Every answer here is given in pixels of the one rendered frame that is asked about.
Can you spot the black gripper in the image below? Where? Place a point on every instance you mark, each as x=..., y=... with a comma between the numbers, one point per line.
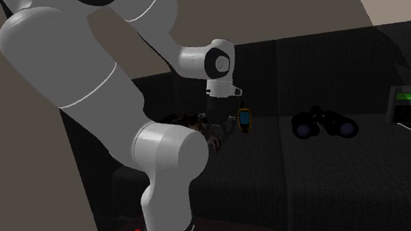
x=219, y=109

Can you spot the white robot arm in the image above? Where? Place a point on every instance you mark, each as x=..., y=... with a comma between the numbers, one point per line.
x=80, y=87

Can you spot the yellow handheld device blue screen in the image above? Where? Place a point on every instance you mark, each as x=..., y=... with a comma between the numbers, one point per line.
x=244, y=119

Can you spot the black binoculars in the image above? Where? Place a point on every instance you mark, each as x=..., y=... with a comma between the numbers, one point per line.
x=324, y=123

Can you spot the black sofa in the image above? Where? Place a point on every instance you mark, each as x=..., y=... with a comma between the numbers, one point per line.
x=354, y=175

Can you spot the open laptop green screen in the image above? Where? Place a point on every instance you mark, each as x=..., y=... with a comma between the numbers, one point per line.
x=408, y=108

